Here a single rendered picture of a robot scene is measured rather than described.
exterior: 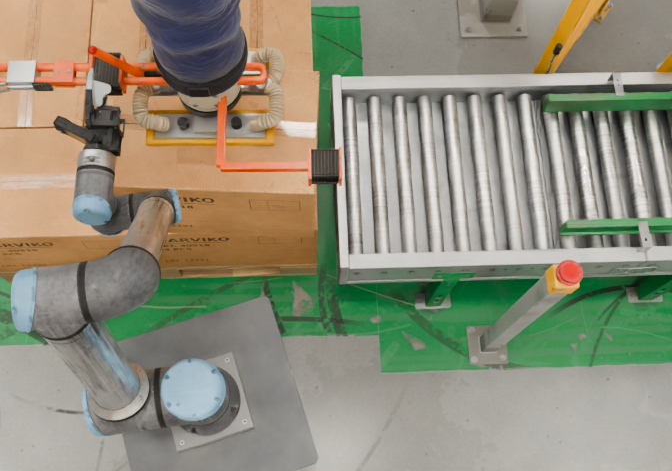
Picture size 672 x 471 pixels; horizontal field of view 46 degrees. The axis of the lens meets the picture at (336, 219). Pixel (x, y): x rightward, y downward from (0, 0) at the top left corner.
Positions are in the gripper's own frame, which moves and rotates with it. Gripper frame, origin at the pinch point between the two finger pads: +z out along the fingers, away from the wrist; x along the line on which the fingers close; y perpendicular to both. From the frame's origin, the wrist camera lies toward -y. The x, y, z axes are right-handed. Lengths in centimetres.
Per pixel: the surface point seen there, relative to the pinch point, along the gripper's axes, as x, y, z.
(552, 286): -26, 120, -46
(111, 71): 1.6, 3.8, 2.2
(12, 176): -70, -46, 3
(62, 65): 1.4, -8.7, 3.9
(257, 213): -47, 38, -18
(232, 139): -11.1, 33.8, -10.4
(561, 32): -48, 139, 48
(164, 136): -10.6, 16.0, -9.9
